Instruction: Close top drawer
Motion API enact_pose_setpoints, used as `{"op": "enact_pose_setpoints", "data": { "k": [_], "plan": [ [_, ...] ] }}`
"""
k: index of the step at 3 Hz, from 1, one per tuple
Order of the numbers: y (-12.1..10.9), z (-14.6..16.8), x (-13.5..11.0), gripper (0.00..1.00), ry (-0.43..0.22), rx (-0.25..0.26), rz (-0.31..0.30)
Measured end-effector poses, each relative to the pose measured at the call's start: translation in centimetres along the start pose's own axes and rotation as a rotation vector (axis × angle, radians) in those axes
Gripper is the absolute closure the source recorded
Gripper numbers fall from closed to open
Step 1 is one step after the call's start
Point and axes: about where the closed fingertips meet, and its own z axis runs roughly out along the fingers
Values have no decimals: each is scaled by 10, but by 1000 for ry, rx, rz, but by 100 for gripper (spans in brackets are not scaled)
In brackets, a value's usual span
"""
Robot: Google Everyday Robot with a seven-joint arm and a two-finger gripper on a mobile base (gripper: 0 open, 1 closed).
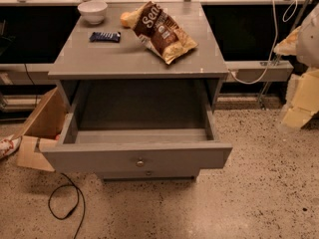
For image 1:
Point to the grey top drawer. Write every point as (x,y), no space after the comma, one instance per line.
(116,125)

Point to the grey drawer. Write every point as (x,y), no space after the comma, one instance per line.
(116,125)
(148,174)

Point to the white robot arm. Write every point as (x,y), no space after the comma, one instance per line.
(302,97)

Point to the grey drawer cabinet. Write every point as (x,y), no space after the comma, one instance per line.
(82,61)

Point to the grey bottom drawer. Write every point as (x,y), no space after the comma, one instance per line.
(148,174)

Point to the metal stand pole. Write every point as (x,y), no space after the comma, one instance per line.
(302,41)

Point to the brown chip bag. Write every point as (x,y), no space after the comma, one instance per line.
(159,32)

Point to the blue candy bar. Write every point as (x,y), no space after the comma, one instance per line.
(105,37)

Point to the white ceramic bowl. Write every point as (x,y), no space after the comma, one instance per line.
(94,12)

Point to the cardboard box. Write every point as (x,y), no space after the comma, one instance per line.
(40,131)

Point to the red white cloth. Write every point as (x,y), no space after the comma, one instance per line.
(8,145)

